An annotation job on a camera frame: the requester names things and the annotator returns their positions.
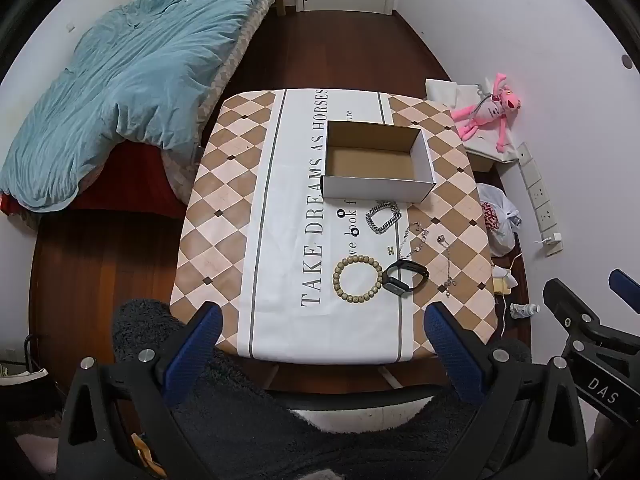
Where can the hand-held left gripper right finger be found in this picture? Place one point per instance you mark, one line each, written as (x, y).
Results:
(452, 355)

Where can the white charger plug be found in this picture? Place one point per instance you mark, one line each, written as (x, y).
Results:
(552, 240)

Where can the small white bottle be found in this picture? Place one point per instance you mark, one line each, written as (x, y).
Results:
(522, 310)

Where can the pale yellow packet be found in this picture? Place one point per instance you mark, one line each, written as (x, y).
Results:
(502, 285)

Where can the blue duvet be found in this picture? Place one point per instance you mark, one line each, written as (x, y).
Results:
(125, 70)

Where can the white cardboard box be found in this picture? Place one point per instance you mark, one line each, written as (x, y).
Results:
(372, 157)

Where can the pink plush toy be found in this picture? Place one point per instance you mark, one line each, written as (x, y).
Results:
(487, 112)

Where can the white wall socket panel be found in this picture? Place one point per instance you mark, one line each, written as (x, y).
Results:
(537, 195)

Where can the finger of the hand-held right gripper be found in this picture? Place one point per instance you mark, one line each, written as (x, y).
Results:
(625, 285)
(567, 302)

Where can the black smart band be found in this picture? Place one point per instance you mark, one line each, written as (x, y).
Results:
(395, 286)

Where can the checkered tablecloth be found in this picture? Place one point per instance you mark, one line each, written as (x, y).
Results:
(225, 200)

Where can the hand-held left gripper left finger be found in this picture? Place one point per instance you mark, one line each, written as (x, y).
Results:
(196, 350)

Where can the white papers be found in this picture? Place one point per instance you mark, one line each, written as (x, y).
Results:
(25, 376)

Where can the white plastic bag red print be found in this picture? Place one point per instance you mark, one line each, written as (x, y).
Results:
(500, 205)

